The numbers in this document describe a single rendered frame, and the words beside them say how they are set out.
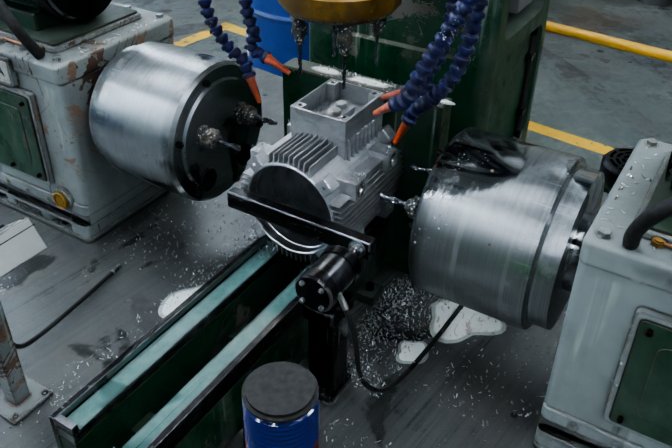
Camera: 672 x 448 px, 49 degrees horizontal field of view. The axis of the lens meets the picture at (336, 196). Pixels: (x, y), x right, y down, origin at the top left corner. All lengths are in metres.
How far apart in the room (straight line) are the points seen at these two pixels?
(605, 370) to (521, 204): 0.23
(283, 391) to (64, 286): 0.85
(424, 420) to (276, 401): 0.56
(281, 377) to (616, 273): 0.44
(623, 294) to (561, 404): 0.21
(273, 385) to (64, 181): 0.92
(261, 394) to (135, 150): 0.74
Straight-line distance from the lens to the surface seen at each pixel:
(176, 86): 1.22
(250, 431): 0.61
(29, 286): 1.42
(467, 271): 0.99
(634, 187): 1.00
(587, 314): 0.95
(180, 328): 1.09
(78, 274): 1.42
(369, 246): 1.04
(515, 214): 0.96
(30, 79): 1.39
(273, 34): 3.14
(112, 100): 1.29
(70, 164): 1.41
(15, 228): 1.06
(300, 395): 0.59
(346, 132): 1.11
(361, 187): 1.10
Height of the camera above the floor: 1.66
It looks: 34 degrees down
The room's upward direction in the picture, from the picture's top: 1 degrees clockwise
